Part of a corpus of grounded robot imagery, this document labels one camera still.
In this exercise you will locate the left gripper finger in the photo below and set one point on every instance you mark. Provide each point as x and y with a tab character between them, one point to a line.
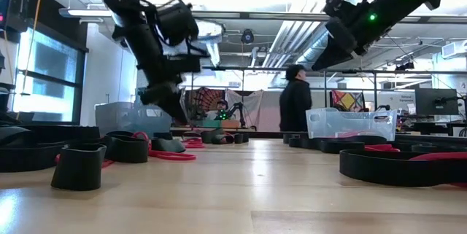
155	101
175	104

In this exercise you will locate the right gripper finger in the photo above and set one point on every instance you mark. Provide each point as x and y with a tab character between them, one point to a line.
339	61
337	50

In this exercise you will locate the grey translucent plastic basket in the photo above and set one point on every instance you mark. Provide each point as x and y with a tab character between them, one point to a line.
116	117

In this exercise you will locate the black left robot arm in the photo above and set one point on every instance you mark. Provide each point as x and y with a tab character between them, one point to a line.
120	8

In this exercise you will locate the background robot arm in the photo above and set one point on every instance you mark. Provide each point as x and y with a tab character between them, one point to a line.
237	108

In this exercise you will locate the red patterned cloth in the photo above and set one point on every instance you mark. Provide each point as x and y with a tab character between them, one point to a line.
206	99

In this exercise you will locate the colourful patterned quilt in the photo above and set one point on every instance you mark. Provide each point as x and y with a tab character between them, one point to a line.
348	101

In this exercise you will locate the white hanging cloth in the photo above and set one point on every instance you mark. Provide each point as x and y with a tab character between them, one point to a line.
323	99
251	99

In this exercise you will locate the person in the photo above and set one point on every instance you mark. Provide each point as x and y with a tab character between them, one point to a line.
220	106
295	103

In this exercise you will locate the clear plastic basket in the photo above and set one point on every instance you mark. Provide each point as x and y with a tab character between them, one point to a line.
343	122

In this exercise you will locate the grey overhead beam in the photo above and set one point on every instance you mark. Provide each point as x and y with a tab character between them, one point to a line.
255	16

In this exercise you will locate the pink hanging cloth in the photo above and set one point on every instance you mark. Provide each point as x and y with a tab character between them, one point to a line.
268	113

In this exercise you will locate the black background monitor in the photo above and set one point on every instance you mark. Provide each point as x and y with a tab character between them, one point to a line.
436	101

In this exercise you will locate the large window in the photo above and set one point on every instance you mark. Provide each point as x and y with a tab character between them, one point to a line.
47	73

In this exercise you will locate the background desk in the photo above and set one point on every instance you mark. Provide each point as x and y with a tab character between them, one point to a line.
438	126

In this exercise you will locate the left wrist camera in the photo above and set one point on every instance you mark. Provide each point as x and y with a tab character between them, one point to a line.
197	49

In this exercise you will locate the silver ceiling duct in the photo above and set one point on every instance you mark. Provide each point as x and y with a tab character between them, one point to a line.
292	44

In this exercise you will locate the black pipe rail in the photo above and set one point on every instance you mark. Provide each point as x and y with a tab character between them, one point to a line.
262	68

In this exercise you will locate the black ceiling camera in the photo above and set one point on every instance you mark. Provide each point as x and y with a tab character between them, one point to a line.
247	36

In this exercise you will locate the white wall unit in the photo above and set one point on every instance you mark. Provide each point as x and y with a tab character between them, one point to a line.
454	50

